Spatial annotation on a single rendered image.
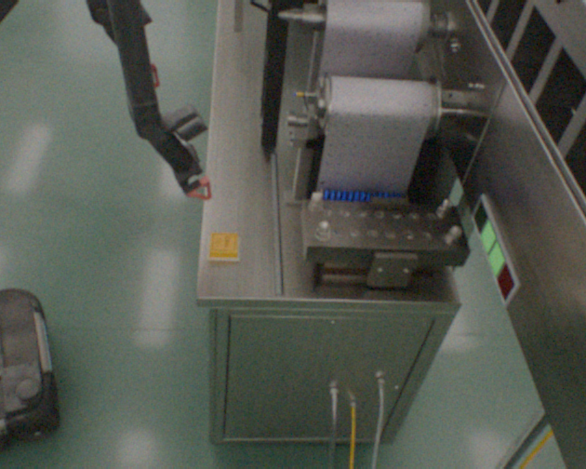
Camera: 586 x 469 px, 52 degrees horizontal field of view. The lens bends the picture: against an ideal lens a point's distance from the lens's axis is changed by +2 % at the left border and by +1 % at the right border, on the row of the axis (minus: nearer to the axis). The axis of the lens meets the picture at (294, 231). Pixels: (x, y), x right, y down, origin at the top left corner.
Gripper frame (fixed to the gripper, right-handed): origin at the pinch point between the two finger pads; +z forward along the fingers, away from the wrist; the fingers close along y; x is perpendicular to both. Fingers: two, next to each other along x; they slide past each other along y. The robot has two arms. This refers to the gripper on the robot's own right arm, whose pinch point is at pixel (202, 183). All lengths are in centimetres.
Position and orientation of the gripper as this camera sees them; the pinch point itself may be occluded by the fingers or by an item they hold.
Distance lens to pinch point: 149.9
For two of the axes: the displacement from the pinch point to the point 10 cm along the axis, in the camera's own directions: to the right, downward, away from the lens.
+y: -3.9, -6.9, 6.1
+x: -8.5, 5.3, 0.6
